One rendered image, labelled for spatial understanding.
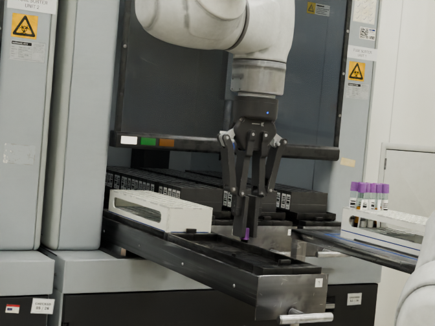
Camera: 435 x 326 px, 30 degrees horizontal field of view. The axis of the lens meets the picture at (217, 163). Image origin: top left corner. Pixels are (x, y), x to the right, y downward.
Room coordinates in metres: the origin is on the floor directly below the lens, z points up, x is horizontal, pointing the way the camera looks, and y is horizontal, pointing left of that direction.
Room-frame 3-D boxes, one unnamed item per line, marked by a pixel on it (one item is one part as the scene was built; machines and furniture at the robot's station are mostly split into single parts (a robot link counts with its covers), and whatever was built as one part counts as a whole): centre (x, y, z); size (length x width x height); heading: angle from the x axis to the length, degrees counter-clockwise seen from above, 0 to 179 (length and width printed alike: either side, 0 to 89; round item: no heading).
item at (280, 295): (1.54, 0.03, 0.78); 0.73 x 0.14 x 0.09; 30
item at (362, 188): (1.66, -0.30, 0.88); 0.02 x 0.02 x 0.11
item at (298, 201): (2.01, -0.23, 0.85); 0.12 x 0.02 x 0.06; 119
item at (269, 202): (1.93, -0.10, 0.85); 0.12 x 0.02 x 0.06; 120
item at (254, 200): (1.37, -0.07, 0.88); 0.03 x 0.01 x 0.07; 31
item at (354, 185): (1.68, -0.29, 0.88); 0.02 x 0.02 x 0.11
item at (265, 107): (1.37, -0.06, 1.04); 0.08 x 0.07 x 0.09; 121
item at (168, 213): (1.70, 0.12, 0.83); 0.30 x 0.10 x 0.06; 30
